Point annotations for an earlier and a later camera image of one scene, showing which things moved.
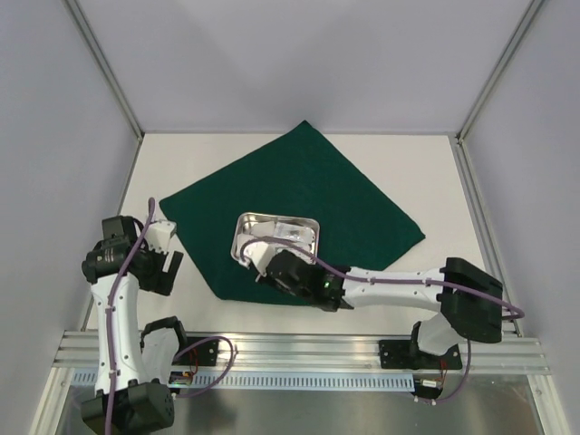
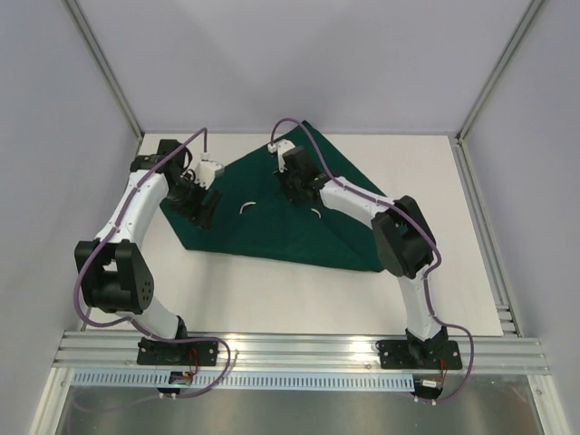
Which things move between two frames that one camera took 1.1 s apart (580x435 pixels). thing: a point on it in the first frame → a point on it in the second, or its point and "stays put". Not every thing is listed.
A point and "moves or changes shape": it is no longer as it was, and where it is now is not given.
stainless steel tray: (282, 233) → (246, 204)
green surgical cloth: (297, 172) moves or changes shape
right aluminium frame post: (523, 24) stays put
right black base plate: (399, 354) stays put
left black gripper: (160, 282) → (191, 211)
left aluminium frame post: (105, 66) stays put
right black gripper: (275, 264) → (294, 184)
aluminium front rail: (77, 352) stays put
